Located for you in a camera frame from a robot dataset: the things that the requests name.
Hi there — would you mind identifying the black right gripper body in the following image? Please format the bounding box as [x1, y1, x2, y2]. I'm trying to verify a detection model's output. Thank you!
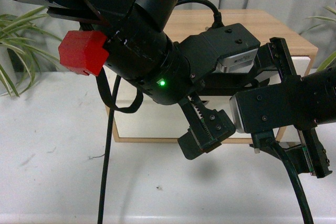
[267, 37, 330, 178]

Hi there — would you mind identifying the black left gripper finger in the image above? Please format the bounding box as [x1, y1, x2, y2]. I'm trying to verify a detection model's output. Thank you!
[177, 131, 203, 160]

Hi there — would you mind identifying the black left camera cable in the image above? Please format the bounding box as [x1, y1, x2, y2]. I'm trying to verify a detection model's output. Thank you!
[176, 0, 224, 29]

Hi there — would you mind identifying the black right camera cable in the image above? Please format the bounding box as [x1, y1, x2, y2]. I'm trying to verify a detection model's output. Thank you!
[248, 132, 314, 224]

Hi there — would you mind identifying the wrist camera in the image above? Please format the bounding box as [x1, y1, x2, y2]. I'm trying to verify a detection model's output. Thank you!
[229, 76, 302, 134]
[177, 23, 260, 83]

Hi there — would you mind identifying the black hanging arm cable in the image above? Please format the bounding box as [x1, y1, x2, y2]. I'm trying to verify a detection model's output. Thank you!
[96, 70, 144, 224]

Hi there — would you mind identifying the wooden drawer cabinet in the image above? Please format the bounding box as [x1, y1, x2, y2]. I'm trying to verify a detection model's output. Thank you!
[104, 9, 319, 144]

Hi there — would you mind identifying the black camera cable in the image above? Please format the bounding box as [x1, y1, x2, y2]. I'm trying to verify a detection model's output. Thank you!
[176, 0, 224, 29]
[248, 132, 314, 224]

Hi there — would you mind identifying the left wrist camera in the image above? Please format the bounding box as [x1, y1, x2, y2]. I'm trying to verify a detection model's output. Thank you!
[177, 23, 260, 83]

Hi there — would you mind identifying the white lower drawer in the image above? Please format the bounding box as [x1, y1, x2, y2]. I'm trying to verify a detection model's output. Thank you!
[115, 76, 287, 140]

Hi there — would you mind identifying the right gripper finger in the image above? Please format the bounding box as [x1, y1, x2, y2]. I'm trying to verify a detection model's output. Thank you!
[285, 147, 314, 174]

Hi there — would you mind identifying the green spider plant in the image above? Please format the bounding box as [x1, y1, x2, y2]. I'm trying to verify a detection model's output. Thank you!
[1, 7, 61, 97]

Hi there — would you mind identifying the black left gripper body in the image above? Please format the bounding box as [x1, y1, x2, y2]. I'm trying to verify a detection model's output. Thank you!
[178, 73, 236, 154]

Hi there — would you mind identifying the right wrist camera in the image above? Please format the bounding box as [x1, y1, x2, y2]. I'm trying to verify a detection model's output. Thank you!
[229, 76, 302, 134]

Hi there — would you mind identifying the right green plant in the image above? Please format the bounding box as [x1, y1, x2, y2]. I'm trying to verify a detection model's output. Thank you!
[300, 0, 335, 69]

